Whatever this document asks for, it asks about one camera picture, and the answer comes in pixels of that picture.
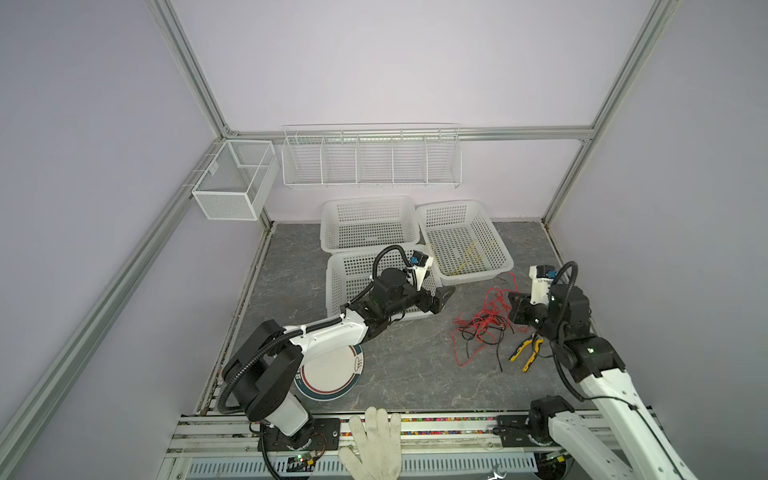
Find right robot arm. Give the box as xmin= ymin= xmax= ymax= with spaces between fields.
xmin=510 ymin=277 xmax=696 ymax=479

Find red cable bundle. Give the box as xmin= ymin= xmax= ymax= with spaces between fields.
xmin=451 ymin=272 xmax=520 ymax=367

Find white mesh wall box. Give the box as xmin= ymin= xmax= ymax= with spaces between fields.
xmin=192 ymin=140 xmax=279 ymax=221

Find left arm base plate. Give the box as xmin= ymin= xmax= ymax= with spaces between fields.
xmin=261 ymin=417 xmax=342 ymax=452

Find back left white basket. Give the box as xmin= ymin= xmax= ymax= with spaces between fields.
xmin=320 ymin=196 xmax=421 ymax=254

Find white plate green rim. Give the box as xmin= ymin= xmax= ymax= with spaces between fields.
xmin=294 ymin=345 xmax=364 ymax=402

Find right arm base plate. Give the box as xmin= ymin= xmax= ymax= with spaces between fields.
xmin=492 ymin=412 xmax=557 ymax=447

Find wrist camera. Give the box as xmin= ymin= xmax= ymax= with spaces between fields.
xmin=410 ymin=250 xmax=434 ymax=291
xmin=529 ymin=265 xmax=557 ymax=306

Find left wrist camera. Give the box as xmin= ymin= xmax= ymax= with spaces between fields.
xmin=410 ymin=250 xmax=434 ymax=291

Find white wire wall shelf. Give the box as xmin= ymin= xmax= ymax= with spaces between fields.
xmin=282 ymin=123 xmax=463 ymax=188

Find yellow black pliers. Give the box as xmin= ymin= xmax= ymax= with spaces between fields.
xmin=509 ymin=334 xmax=545 ymax=374

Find white gloved hand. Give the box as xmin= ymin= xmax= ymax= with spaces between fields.
xmin=338 ymin=407 xmax=402 ymax=480

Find front white plastic basket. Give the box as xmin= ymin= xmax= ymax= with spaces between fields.
xmin=325 ymin=244 xmax=443 ymax=321

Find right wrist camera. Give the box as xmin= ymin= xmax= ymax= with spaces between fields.
xmin=529 ymin=265 xmax=557 ymax=306

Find back right white basket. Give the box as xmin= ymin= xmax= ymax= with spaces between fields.
xmin=416 ymin=200 xmax=514 ymax=286

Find yellow cable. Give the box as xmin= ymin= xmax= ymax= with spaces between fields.
xmin=446 ymin=239 xmax=499 ymax=277

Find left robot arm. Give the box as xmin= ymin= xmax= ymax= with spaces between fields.
xmin=216 ymin=267 xmax=456 ymax=437

